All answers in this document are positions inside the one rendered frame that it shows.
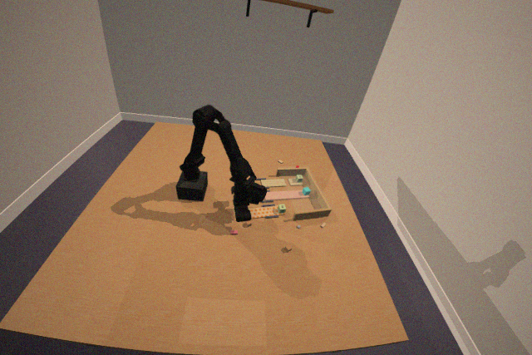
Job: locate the pale yellow flat strip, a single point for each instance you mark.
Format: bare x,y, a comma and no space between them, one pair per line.
272,183

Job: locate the pink flat strip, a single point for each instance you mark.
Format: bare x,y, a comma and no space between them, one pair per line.
278,195

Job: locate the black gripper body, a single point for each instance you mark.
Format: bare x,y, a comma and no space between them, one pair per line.
242,214

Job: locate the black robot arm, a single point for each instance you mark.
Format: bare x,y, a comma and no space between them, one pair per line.
240,169

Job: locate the tan open-top box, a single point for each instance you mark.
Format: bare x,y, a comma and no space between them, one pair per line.
305,193

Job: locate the cream strip with orange dots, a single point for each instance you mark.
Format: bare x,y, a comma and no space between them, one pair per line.
261,212

